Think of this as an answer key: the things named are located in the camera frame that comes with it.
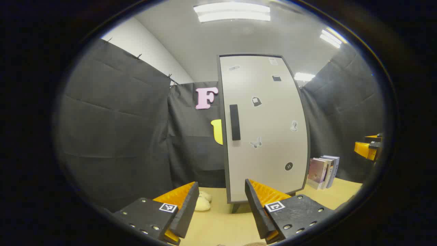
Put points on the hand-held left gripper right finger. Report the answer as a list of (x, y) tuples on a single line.
[(256, 212)]

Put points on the grey blue book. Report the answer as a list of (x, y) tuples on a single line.
[(335, 165)]

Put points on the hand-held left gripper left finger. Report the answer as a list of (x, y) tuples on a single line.
[(187, 212)]

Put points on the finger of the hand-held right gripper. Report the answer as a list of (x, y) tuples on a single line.
[(374, 138), (367, 150)]

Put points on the ceiling light panel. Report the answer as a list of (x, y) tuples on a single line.
[(304, 77), (331, 37), (232, 12)]

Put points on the white spine book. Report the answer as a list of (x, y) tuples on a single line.
[(329, 171)]

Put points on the white cabinet door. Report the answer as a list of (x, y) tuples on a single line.
[(266, 153)]

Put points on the cream plush toy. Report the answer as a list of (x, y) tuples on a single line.
[(202, 204)]

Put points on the grey cabinet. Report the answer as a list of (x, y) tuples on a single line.
[(235, 207)]

